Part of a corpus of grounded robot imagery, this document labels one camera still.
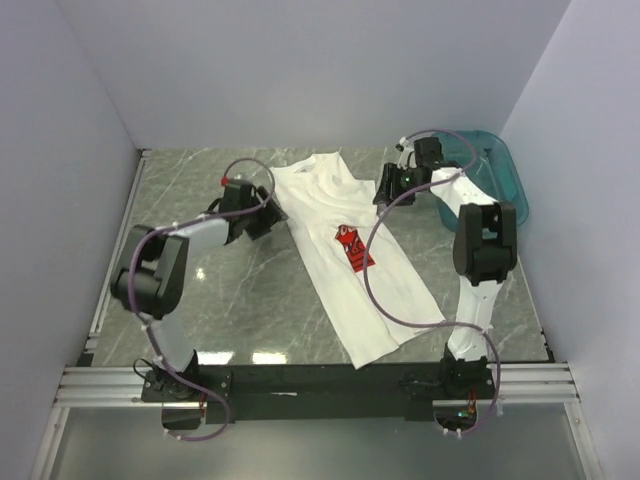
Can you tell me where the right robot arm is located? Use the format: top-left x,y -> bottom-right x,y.
373,129 -> 517,399

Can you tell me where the white t-shirt red print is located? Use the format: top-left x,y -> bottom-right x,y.
273,153 -> 444,368

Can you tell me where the aluminium frame rail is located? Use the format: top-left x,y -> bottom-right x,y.
53,363 -> 580,408

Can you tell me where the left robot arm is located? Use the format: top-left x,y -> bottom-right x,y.
109,177 -> 287,402

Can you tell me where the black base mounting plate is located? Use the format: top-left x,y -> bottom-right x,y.
141,361 -> 495,424

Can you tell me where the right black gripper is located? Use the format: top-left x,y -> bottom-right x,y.
372,163 -> 425,208

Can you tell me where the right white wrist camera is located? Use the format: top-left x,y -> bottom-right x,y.
396,136 -> 416,169

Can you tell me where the teal plastic bin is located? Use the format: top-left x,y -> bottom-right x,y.
432,130 -> 529,233

